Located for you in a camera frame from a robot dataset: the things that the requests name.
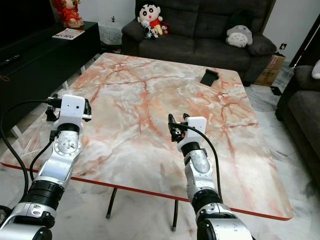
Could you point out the dark grey sofa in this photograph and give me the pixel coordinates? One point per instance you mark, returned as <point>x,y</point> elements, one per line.
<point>195,47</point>

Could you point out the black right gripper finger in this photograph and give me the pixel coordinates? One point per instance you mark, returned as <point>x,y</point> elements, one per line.
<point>171,122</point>
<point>185,118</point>

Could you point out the black TV cabinet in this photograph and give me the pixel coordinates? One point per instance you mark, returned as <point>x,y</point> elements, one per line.
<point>50,65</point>

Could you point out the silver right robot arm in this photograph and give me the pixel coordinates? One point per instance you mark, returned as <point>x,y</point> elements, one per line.
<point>200,165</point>

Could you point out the black remote control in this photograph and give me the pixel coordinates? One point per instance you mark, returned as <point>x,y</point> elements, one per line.
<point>13,60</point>

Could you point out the black metal table leg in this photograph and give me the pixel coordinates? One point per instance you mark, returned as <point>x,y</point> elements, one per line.
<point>175,215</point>
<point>110,203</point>

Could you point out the black television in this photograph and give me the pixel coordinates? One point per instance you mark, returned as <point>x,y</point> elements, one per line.
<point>25,22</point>

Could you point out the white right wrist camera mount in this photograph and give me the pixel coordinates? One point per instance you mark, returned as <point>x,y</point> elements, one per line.
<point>199,123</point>

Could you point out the cartoon boy plush doll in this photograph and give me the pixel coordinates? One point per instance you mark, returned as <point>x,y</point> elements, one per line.
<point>150,19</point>

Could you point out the dark grey armchair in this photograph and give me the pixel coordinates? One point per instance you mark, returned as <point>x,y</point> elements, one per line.
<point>302,110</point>

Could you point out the black power adapter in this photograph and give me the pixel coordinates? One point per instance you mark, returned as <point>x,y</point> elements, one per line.
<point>276,90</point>

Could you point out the red robed figurine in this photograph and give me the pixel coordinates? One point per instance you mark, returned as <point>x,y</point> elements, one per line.
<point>70,12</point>

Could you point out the white table leg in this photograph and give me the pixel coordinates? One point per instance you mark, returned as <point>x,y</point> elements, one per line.
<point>16,131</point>

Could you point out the small red plush toy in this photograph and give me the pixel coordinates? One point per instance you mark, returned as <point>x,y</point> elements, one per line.
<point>164,27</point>

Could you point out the black folded phone stand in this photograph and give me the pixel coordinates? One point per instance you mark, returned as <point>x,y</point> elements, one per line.
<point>209,77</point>

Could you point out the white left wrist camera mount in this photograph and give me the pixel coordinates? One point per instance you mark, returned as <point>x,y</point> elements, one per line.
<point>74,107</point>

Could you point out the brown cardboard box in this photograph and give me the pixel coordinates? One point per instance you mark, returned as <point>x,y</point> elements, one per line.
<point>272,70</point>

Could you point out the red and white magazine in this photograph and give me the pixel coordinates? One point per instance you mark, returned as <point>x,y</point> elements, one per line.
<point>68,34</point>

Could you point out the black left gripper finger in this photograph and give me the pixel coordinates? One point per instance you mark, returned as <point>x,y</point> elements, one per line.
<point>88,110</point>
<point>53,101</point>

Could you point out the grey Totoro plush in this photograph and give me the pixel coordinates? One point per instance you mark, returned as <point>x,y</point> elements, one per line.
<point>240,35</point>

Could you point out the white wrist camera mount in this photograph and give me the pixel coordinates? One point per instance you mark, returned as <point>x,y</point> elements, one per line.
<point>74,107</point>
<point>199,123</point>

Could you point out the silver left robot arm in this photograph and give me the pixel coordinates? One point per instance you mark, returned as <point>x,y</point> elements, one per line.
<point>56,172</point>

